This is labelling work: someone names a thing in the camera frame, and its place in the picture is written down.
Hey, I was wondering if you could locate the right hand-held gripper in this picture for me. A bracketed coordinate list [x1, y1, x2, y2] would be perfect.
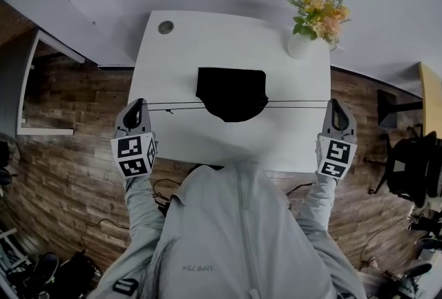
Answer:
[316, 99, 358, 181]

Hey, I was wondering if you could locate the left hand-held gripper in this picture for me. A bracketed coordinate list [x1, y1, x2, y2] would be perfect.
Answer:
[110, 99, 158, 180]

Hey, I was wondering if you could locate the black cloth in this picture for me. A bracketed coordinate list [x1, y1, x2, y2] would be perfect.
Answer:
[141, 66, 332, 124]

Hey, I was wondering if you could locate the person's left forearm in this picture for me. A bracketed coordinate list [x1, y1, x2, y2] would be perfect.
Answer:
[124, 173, 167, 247]

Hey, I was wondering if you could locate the person's right forearm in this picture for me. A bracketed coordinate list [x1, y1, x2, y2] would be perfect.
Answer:
[296, 175, 338, 233]

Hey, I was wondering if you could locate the black mesh office chair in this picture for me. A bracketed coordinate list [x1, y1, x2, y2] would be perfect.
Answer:
[367, 124, 442, 209]

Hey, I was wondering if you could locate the white ribbed vase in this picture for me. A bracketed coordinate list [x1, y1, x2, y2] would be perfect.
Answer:
[287, 33, 314, 60]

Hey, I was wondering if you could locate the light wooden desk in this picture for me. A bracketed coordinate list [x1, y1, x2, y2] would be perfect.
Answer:
[376, 61, 442, 139]

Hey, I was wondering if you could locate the yellow flower bouquet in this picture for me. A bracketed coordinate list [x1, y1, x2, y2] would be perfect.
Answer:
[283, 0, 352, 52]

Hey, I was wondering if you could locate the person's grey jacket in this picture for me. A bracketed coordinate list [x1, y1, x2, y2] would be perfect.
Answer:
[93, 162, 367, 299]

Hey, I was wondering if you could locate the black backpack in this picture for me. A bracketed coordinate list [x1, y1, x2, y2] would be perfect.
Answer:
[58, 251, 99, 297]

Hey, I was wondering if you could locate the round grey cable grommet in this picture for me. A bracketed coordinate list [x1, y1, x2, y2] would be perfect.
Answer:
[157, 20, 175, 35]

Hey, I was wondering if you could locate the black floor cable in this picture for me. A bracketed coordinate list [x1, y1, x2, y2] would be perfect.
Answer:
[80, 218, 131, 254]

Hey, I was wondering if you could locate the white metal frame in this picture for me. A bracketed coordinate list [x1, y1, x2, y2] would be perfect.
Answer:
[16, 29, 86, 136]

